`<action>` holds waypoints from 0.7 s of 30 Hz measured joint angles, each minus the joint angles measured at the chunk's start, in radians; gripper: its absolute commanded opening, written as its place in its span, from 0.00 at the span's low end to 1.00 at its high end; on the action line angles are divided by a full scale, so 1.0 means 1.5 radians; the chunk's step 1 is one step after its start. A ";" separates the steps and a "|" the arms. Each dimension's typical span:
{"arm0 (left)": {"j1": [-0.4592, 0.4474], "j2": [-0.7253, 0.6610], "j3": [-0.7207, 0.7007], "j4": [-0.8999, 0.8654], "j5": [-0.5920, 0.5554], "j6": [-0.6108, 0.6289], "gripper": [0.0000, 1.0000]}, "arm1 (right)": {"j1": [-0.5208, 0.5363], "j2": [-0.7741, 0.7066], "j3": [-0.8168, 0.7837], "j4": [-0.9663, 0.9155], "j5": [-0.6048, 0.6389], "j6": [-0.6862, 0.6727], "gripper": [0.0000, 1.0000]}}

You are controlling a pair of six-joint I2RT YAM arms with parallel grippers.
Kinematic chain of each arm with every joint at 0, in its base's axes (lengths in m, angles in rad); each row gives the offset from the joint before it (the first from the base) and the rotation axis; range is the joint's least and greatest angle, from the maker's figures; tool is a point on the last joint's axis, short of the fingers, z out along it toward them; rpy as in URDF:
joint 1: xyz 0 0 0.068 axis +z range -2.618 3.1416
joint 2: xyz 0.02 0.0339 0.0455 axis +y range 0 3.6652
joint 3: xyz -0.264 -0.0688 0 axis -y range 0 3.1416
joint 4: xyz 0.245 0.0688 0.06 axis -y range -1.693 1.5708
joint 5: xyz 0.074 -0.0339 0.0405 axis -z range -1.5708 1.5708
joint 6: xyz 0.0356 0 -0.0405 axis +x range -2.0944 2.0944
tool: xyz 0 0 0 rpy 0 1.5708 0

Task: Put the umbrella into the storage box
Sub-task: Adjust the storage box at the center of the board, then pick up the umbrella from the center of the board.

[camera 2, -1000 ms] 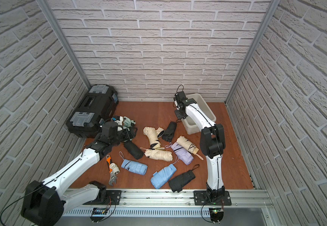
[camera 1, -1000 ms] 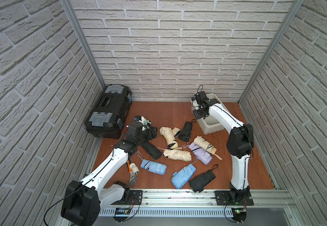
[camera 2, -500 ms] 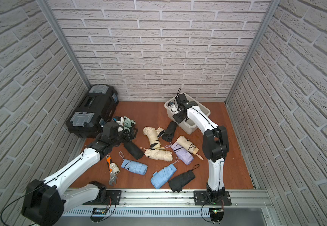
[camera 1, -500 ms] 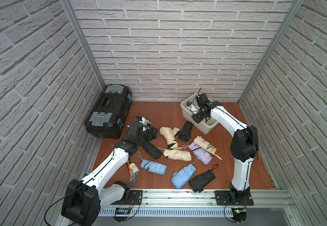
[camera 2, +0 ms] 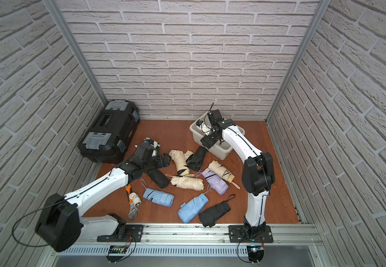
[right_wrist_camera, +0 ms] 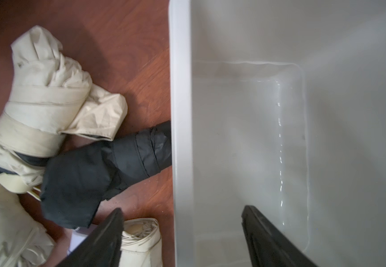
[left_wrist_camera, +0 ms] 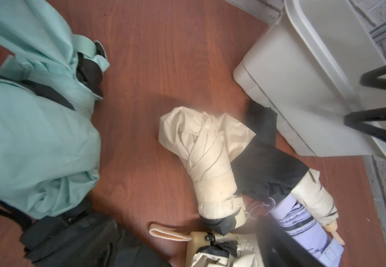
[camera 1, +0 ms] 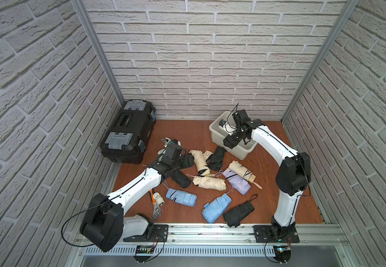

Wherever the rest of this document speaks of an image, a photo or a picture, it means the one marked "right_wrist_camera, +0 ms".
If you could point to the lilac folded umbrella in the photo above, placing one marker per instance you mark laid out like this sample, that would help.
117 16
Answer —
78 236

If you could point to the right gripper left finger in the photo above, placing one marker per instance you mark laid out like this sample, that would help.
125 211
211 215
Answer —
102 248

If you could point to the white plastic storage box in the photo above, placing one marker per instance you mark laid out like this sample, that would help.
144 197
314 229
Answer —
279 105

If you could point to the beige umbrella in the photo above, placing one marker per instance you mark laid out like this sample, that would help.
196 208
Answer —
24 242
141 243
51 97

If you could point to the black umbrella near box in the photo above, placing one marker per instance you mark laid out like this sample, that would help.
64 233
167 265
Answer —
76 182

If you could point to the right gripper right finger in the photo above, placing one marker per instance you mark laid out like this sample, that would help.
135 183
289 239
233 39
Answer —
267 246

